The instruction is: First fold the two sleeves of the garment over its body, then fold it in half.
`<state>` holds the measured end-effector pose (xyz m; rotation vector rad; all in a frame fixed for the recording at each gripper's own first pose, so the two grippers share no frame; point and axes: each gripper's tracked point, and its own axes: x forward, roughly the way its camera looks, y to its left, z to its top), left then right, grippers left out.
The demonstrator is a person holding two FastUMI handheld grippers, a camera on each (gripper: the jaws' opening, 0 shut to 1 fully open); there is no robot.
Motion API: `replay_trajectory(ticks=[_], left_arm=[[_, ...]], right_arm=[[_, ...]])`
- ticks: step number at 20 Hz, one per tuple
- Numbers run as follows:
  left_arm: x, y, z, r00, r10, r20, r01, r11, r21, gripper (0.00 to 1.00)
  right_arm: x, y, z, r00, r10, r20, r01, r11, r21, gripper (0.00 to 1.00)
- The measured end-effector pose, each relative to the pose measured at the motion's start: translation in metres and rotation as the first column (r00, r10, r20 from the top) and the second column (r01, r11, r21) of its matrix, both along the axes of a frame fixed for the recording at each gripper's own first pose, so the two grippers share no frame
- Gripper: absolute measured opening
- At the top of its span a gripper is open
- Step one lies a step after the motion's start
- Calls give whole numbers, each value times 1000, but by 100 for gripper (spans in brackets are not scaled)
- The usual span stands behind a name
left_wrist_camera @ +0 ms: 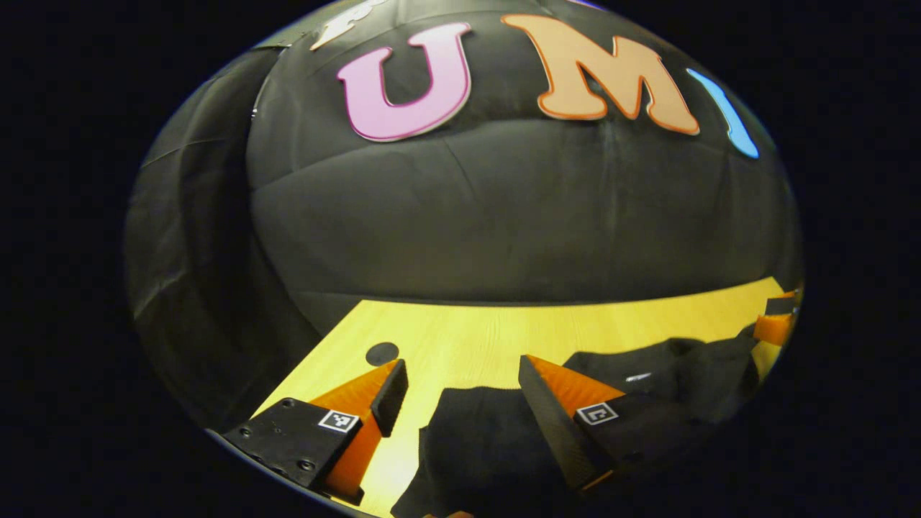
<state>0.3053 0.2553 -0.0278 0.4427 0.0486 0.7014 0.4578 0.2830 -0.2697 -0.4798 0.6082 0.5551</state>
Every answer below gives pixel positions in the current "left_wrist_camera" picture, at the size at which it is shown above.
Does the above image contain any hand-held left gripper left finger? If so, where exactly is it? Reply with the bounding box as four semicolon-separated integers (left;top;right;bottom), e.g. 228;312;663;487
223;358;409;504

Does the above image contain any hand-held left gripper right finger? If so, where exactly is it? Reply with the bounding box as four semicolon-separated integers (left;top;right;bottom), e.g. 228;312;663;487
518;353;709;494

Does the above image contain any black garment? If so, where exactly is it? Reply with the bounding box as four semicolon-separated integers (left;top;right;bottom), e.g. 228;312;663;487
392;335;760;518

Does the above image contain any black backdrop cloth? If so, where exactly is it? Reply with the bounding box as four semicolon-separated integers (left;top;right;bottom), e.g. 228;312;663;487
122;0;805;432

